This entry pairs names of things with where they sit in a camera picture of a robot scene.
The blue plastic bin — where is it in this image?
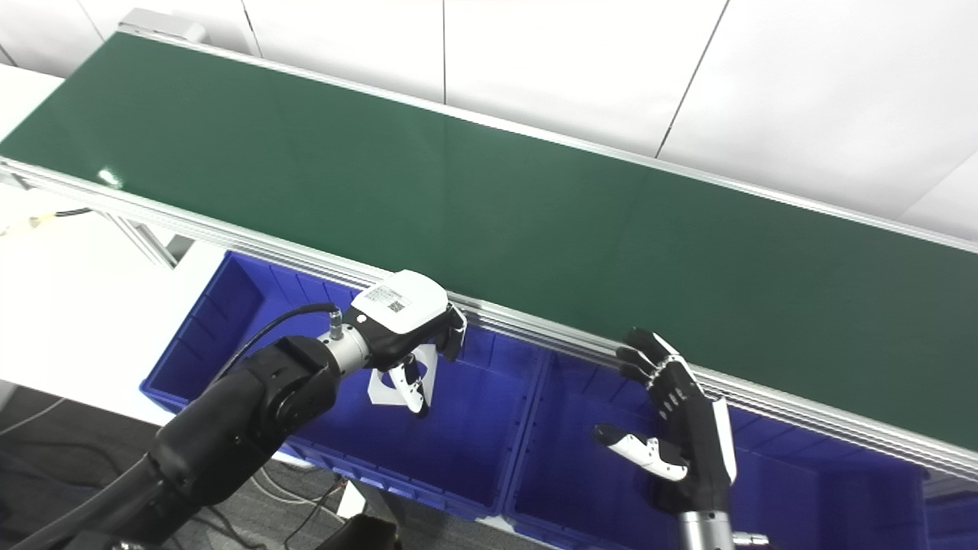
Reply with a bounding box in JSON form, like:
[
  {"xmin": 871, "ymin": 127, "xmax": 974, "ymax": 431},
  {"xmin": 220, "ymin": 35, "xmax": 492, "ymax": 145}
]
[
  {"xmin": 503, "ymin": 348, "xmax": 929, "ymax": 550},
  {"xmin": 921, "ymin": 477, "xmax": 978, "ymax": 550},
  {"xmin": 141, "ymin": 251, "xmax": 547, "ymax": 522}
]

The black robot torso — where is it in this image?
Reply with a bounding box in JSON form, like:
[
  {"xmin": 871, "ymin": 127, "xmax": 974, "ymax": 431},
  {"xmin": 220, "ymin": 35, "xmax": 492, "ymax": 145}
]
[{"xmin": 313, "ymin": 513, "xmax": 402, "ymax": 550}]

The green conveyor belt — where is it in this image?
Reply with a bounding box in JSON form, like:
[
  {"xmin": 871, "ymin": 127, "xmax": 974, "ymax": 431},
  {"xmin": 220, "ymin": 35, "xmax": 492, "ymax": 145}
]
[
  {"xmin": 0, "ymin": 32, "xmax": 978, "ymax": 451},
  {"xmin": 0, "ymin": 8, "xmax": 978, "ymax": 482}
]

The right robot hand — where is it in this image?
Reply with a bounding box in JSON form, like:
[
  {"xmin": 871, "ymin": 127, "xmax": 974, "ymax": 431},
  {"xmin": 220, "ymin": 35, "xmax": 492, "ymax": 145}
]
[{"xmin": 593, "ymin": 327, "xmax": 739, "ymax": 516}]

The yellow taped cable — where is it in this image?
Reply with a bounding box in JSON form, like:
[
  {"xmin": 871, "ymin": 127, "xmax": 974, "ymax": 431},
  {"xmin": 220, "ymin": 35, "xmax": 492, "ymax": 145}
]
[{"xmin": 0, "ymin": 206, "xmax": 92, "ymax": 238}]

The white hollow plastic part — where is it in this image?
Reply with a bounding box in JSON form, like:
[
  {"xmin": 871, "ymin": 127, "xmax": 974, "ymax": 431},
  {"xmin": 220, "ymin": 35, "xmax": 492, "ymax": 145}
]
[{"xmin": 367, "ymin": 344, "xmax": 440, "ymax": 409}]

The grey conveyor end housing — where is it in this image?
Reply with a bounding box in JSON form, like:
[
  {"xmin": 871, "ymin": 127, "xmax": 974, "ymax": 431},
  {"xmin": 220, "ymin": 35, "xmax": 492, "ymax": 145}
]
[{"xmin": 118, "ymin": 8, "xmax": 209, "ymax": 43}]

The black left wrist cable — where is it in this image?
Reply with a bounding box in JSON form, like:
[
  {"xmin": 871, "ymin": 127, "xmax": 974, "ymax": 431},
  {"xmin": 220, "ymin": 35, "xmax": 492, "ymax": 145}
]
[{"xmin": 214, "ymin": 302, "xmax": 345, "ymax": 383}]

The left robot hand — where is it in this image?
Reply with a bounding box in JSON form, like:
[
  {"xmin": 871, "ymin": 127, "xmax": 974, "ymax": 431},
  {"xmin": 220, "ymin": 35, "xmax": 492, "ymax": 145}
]
[{"xmin": 344, "ymin": 269, "xmax": 468, "ymax": 418}]

